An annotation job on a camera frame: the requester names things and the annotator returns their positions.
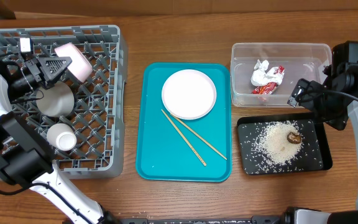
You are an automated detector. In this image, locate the small pink bowl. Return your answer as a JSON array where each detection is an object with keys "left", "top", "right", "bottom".
[{"left": 55, "top": 43, "right": 93, "bottom": 83}]

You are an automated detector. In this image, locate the red snack wrapper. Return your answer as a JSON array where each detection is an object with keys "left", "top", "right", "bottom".
[{"left": 252, "top": 65, "right": 285, "bottom": 95}]

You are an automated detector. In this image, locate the white napkin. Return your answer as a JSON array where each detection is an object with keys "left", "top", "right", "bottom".
[{"left": 250, "top": 60, "right": 282, "bottom": 86}]

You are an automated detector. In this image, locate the pile of white rice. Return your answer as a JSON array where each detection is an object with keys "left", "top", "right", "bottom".
[{"left": 239, "top": 119, "right": 323, "bottom": 174}]

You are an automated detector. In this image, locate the white paper cup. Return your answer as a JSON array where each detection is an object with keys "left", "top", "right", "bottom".
[{"left": 47, "top": 123, "right": 77, "bottom": 151}]

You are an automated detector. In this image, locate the large pink plate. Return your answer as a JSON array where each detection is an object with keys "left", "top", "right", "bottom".
[{"left": 162, "top": 69, "right": 217, "bottom": 120}]

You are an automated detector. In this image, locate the wooden chopstick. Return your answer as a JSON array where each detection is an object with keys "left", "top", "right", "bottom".
[
  {"left": 161, "top": 109, "right": 207, "bottom": 167},
  {"left": 170, "top": 114, "right": 227, "bottom": 160}
]

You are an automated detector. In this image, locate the brown food piece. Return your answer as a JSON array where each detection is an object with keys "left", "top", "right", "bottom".
[{"left": 287, "top": 132, "right": 302, "bottom": 144}]

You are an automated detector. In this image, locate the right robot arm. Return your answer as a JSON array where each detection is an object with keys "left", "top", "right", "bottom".
[{"left": 280, "top": 41, "right": 358, "bottom": 223}]

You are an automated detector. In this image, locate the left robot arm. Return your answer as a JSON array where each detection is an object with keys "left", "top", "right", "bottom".
[{"left": 0, "top": 55, "right": 118, "bottom": 223}]

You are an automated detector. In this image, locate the grey dishwasher rack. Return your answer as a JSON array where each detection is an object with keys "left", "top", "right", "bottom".
[{"left": 0, "top": 25, "right": 127, "bottom": 179}]

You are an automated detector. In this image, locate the clear plastic bin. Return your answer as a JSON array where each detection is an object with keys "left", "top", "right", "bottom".
[{"left": 230, "top": 42, "right": 332, "bottom": 108}]

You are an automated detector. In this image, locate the black tray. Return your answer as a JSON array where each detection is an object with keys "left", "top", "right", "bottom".
[{"left": 236, "top": 112, "right": 334, "bottom": 176}]

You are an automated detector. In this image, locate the teal serving tray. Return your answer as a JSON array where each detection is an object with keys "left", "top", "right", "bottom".
[{"left": 135, "top": 62, "right": 232, "bottom": 182}]

